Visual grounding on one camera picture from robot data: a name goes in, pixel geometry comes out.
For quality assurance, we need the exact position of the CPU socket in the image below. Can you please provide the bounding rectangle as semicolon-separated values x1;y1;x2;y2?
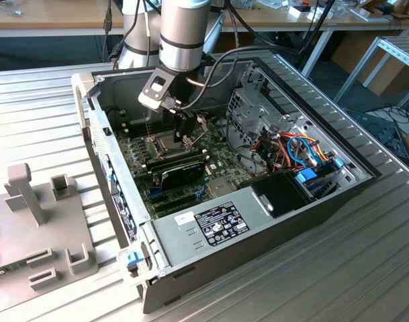
152;131;187;160

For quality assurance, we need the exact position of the green motherboard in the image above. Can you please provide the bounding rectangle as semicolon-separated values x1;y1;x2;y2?
115;112;261;219

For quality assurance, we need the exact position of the black graphics card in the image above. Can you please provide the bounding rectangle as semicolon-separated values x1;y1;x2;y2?
152;160;206;191

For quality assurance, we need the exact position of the silver drive cage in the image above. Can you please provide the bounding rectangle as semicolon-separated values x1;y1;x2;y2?
226;60;285;150

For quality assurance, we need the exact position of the silver chipset heatsink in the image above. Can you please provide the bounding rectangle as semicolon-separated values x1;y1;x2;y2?
207;177;234;199

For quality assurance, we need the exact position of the black expansion slot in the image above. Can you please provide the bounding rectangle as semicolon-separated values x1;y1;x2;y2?
152;194;198;215

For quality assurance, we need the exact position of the silver power supply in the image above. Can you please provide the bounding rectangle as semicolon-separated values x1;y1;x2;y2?
150;186;279;269

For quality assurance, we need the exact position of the blue disk carrier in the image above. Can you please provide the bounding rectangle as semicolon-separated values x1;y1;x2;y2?
293;166;338;199

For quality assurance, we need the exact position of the black PC case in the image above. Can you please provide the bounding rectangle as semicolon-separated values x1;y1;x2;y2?
71;56;383;315

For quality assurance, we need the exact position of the blue plastic latch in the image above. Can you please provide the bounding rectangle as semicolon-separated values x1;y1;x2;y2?
123;250;144;270

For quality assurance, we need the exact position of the black stand pole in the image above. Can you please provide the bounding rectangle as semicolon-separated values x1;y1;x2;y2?
296;0;336;68

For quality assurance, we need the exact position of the brown cardboard box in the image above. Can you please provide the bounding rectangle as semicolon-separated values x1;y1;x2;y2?
331;30;409;97

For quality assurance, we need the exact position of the grey parts rack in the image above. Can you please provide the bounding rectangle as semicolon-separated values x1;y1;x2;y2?
0;162;99;303

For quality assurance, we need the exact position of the wooden desk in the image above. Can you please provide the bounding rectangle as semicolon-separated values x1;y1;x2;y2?
0;0;409;38

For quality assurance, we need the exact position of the green RAM stick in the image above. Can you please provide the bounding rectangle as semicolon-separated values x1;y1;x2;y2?
0;260;28;280

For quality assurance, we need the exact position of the thick black cable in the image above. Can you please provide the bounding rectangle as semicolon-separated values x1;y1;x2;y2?
161;46;294;114

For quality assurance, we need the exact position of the orange wire bundle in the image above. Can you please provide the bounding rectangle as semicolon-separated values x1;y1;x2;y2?
277;131;330;162

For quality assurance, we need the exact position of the blue wire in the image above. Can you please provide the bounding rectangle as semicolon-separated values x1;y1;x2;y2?
286;134;318;167

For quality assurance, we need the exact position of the black cable with connector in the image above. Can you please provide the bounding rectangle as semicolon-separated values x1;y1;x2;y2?
101;0;113;63

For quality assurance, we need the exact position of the aluminium frame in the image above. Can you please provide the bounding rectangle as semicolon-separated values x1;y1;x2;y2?
333;35;409;108

